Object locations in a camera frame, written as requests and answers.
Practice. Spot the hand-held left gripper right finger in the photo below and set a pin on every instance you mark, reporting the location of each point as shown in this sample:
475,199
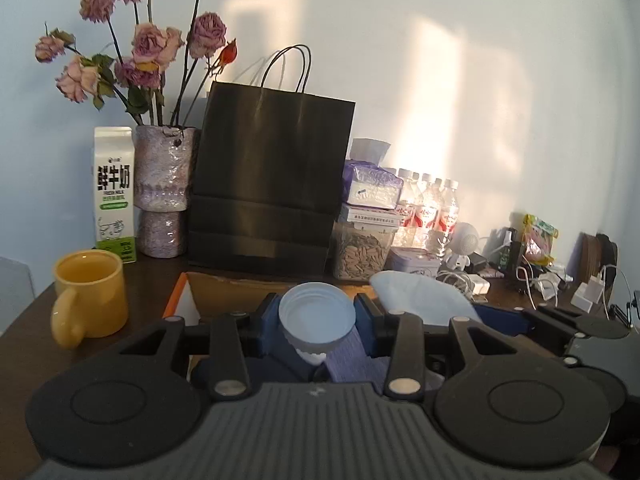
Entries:
365,318

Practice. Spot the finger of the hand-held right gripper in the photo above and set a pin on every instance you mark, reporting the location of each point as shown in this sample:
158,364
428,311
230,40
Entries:
555,349
500,316

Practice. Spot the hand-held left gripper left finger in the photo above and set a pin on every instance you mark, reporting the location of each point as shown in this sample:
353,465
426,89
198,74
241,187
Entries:
270,321

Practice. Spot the purple knit pouch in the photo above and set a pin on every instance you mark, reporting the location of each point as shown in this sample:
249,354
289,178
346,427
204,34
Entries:
350,360

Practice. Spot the white plastic bottle cap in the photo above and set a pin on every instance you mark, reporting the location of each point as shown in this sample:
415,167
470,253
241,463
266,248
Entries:
317,315

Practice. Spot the red cardboard box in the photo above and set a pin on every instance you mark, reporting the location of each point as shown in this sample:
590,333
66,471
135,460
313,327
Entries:
225,292

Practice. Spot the white and yellow plush sheep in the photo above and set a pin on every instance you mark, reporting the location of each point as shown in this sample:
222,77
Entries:
420,295

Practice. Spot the small white charger block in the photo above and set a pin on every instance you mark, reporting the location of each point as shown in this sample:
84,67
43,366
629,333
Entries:
479,285

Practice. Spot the white charging dock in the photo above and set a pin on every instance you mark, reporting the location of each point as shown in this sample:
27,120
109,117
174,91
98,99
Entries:
585,297

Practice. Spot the white earphones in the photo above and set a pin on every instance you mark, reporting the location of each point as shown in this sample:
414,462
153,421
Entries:
452,280

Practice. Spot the black power adapter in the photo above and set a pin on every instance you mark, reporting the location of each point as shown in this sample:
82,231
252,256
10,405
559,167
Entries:
478,260

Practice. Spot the clear jar of seeds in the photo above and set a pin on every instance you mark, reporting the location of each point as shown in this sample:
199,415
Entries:
362,255

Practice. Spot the black rectangular device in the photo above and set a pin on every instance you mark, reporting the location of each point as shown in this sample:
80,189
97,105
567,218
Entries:
516,247

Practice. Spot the floral tin box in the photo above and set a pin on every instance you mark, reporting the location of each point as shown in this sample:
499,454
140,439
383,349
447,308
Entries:
412,262

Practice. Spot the white robot-shaped speaker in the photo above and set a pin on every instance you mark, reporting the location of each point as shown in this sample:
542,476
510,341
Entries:
465,240

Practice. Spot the yellow snack packet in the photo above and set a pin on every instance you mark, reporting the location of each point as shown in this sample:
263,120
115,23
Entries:
540,237

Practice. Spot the dark brown round stand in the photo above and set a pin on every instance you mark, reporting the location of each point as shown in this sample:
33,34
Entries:
592,255

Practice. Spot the white flat box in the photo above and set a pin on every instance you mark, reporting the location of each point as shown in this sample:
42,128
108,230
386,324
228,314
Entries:
370,216

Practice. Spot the pack of water bottles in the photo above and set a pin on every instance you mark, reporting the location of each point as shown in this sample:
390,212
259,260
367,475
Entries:
425,210

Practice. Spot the purple tissue pack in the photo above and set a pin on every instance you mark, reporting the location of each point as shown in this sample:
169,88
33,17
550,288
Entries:
372,187

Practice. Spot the black paper bag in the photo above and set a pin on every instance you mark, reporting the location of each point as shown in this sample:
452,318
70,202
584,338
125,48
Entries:
270,185

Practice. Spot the purple wrapped vase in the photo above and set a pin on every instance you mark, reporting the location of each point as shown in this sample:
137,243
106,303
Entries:
162,185

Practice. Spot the yellow mug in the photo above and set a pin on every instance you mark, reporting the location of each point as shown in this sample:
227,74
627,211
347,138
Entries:
95,300

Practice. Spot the white milk carton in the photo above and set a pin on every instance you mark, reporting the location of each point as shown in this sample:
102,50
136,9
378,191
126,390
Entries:
114,185

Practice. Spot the white printed board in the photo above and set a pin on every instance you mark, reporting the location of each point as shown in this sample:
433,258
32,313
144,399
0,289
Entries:
15,290

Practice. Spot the dried rose bouquet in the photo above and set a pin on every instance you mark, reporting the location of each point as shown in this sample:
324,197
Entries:
150,45

